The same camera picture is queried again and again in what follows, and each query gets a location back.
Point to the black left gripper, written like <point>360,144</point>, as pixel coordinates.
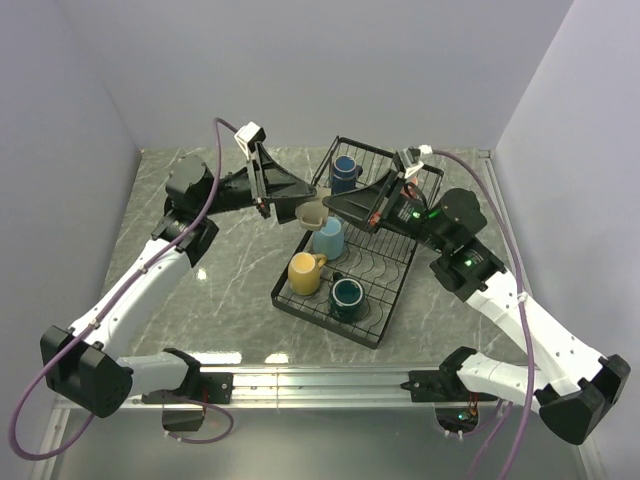
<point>280,186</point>

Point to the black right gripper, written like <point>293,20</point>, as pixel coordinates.
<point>361,205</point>

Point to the grey-green ceramic mug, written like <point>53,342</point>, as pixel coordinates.
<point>312,214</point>

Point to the dark blue glazed mug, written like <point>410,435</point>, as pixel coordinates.
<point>344,174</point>

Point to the light blue mug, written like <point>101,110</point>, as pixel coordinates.
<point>329,240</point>

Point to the black wire dish rack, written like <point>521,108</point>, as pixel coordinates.
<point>379,261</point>

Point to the cream yellow mug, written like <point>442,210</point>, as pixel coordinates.
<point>304,272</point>

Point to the dark green mug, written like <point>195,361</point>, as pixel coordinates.
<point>346,298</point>

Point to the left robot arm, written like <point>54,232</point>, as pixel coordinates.
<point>180,239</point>

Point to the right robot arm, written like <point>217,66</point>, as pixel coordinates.
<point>569,384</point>

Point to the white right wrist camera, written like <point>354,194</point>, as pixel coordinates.
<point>409,161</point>

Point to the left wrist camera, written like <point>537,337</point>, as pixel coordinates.
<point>247,136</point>

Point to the white aluminium side rail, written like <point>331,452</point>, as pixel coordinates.
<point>488,338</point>

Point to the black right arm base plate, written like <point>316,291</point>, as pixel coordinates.
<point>435,386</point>

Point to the aluminium front rail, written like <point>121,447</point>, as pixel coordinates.
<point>300,385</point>

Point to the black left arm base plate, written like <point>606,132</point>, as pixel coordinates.
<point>212,387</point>

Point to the black box under rail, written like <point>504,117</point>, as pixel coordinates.
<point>180,420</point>

